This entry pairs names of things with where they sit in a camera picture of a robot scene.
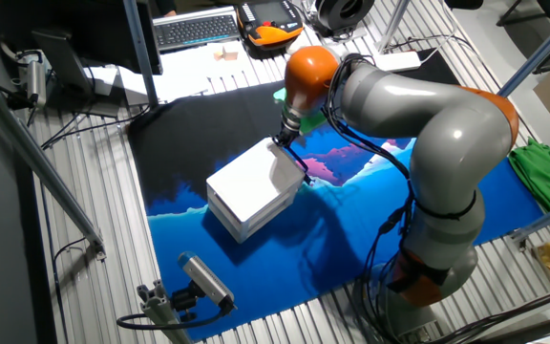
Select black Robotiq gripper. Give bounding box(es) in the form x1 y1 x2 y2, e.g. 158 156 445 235
270 124 301 153

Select white drawer cabinet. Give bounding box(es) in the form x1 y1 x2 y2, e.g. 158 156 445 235
205 137 307 245

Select orange black teach pendant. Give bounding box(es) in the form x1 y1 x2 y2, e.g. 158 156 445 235
235 0 305 49

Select white paper sheet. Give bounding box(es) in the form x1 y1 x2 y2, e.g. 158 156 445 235
86 41 262 105

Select blue forest print mat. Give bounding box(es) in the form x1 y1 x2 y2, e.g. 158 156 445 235
126 78 546 341

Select black round spool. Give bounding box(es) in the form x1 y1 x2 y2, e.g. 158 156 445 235
313 0 376 34

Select white power box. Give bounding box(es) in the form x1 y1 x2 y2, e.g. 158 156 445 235
372 50 423 73

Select black computer keyboard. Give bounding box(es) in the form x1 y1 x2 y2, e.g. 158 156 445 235
153 7 242 53

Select black flat sheet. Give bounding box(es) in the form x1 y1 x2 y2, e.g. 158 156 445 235
396 46 463 87

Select short aluminium profile stub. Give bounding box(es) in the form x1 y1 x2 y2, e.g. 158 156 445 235
136 280 193 344

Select black computer monitor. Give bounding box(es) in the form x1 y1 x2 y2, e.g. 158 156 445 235
0 0 164 76

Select grey monitor stand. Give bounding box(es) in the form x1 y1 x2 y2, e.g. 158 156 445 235
31 28 121 119

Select long diagonal aluminium bar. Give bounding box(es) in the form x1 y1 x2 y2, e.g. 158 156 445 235
0 69 108 262

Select green cloth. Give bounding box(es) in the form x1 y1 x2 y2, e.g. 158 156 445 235
508 138 550 235

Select dark floor beam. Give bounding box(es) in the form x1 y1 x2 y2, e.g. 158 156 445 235
468 313 550 344

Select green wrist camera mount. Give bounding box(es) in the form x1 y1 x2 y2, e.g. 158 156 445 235
273 87 328 136

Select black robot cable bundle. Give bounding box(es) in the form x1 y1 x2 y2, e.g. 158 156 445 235
322 52 429 344

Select silver camera with blue cap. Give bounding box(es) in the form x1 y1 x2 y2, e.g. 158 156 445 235
177 251 237 312

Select silver slanted frame post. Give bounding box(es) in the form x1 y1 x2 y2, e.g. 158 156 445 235
377 0 411 53

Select upright aluminium frame post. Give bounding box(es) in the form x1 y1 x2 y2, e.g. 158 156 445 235
121 0 160 109

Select thin black desk cables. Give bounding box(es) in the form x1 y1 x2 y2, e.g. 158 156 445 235
39 102 153 150

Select black camera ball mount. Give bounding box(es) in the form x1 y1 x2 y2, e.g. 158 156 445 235
169 281 201 322

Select black camera cable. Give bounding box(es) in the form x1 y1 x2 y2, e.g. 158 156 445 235
116 305 231 332

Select silver depth camera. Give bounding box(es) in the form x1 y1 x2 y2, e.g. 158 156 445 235
15 49 50 110

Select black plug cable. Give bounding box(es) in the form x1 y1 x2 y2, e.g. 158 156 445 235
0 71 37 112

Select blue grey aluminium frame bar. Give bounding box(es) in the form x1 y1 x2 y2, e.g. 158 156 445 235
510 196 550 243
497 3 550 99

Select black floor cable bundle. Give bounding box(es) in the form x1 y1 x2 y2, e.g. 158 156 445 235
427 284 550 344

